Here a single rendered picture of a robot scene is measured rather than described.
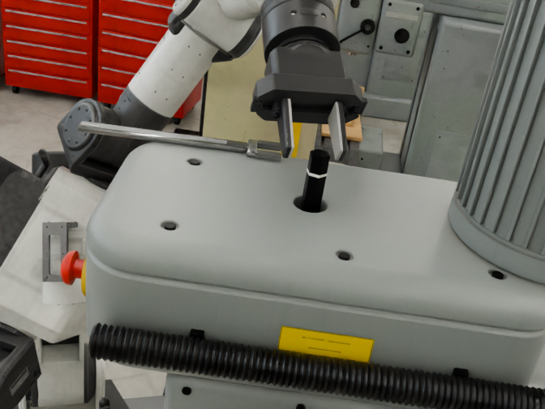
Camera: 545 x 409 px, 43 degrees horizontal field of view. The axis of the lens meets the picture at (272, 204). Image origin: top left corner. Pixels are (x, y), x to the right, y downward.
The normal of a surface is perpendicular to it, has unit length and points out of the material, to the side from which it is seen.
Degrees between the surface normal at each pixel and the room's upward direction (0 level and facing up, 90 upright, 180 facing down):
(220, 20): 92
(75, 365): 95
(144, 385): 0
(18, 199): 59
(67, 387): 81
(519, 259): 90
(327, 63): 30
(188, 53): 87
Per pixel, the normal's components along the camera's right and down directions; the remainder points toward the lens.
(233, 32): 0.11, 0.52
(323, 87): 0.20, -0.50
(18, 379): 0.94, 0.27
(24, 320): -0.11, 0.55
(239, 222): 0.13, -0.87
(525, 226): -0.64, 0.29
